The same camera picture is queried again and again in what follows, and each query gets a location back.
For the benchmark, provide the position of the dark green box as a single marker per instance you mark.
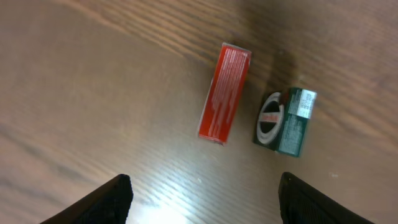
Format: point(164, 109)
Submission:
point(282, 121)

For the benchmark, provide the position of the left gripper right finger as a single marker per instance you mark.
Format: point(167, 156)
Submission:
point(300, 203)

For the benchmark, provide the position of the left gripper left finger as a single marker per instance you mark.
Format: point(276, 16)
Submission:
point(109, 203)

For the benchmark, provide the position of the red box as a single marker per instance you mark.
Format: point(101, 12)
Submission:
point(224, 93)

